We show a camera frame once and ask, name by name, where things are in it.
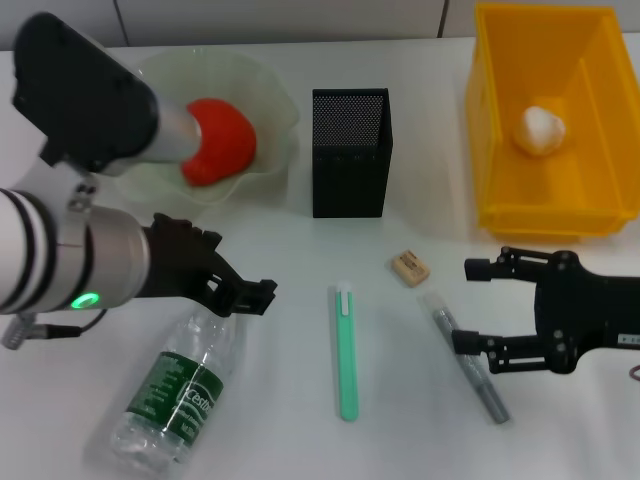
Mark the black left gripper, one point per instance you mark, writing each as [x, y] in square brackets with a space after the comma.
[185, 260]

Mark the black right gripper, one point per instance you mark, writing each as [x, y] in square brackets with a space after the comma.
[590, 310]

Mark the grey pen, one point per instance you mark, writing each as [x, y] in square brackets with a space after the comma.
[487, 390]

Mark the green pen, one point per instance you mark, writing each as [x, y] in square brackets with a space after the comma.
[345, 360]

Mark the clear green-label water bottle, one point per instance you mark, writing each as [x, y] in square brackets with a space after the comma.
[175, 390]

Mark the red-orange toy orange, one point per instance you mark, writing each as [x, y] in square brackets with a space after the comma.
[225, 145]

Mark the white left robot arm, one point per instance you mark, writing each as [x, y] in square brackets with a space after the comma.
[30, 250]

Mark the tan eraser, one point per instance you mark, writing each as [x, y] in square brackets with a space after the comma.
[410, 270]

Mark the black mesh pen holder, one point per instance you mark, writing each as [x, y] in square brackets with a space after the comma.
[350, 180]

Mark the white paper ball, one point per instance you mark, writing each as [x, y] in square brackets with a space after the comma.
[537, 130]

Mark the translucent wavy fruit plate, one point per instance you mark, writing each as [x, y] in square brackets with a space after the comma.
[270, 100]

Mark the yellow plastic bin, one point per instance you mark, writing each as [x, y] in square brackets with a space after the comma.
[545, 210]

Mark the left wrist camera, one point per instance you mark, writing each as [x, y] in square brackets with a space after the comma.
[80, 90]

